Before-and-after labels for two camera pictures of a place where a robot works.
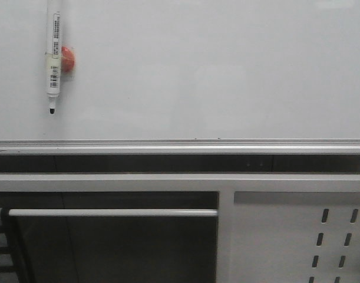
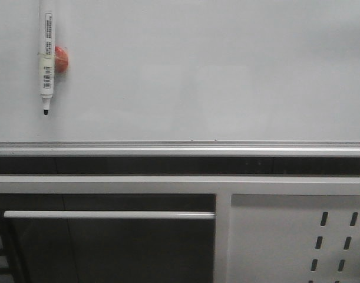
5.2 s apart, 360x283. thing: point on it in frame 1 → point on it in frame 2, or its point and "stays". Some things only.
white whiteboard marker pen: (54, 52) → (47, 52)
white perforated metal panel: (299, 237) stays
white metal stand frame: (225, 184) stays
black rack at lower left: (3, 267) stays
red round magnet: (68, 59) → (60, 59)
